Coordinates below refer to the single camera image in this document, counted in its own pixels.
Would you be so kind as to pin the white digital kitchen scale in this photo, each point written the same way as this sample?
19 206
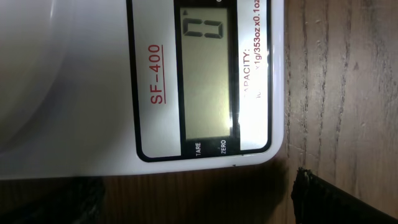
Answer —
92 88

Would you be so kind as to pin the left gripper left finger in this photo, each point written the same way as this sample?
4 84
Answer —
80 202

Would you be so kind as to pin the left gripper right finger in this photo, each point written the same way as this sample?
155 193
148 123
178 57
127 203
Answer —
316 201

